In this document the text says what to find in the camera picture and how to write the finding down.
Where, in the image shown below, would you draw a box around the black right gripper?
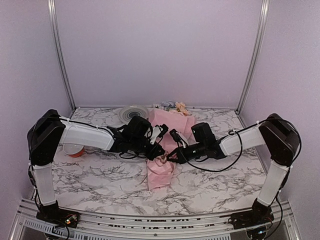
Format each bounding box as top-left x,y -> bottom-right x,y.
165,141 -> 207,165

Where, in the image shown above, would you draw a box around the beige raffia ribbon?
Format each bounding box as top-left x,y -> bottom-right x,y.
135,155 -> 174,191

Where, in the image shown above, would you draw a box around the pink wrapping paper sheet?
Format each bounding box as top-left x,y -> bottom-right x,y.
149,108 -> 196,183

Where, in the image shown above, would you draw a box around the blue fake flower stem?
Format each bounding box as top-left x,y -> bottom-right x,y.
152,101 -> 176,112

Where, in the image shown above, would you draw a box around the large pink fake rose stem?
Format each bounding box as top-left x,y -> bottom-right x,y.
175,102 -> 190,116

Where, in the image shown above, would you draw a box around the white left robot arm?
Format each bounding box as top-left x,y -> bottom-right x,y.
27,109 -> 169,223

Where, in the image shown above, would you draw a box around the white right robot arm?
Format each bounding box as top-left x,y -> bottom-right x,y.
166,113 -> 302,224

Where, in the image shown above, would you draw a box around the striped grey ceramic plate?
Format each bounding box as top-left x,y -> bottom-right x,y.
118,105 -> 149,124

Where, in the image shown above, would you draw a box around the white bowl with red outside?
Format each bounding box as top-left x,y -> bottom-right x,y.
62,143 -> 85,158

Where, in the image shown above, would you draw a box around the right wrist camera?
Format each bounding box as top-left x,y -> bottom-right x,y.
169,129 -> 189,148

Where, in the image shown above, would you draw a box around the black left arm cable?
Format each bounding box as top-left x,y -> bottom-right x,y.
118,124 -> 153,161

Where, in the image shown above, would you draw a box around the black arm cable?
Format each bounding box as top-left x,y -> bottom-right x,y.
118,124 -> 153,161
184,117 -> 302,173

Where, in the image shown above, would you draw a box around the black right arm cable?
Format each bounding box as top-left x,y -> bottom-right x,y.
184,117 -> 302,173

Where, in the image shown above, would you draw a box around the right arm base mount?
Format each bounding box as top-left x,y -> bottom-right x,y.
228,198 -> 275,230

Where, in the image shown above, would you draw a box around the aluminium front rail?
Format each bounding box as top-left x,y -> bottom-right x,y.
8,199 -> 301,240

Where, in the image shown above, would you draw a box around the right aluminium frame post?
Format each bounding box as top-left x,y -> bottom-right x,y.
236,0 -> 270,115

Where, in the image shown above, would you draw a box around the aluminium frame post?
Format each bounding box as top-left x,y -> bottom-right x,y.
47,0 -> 76,111
236,0 -> 270,115

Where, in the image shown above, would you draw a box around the left aluminium frame post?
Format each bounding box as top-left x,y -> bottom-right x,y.
47,0 -> 76,111

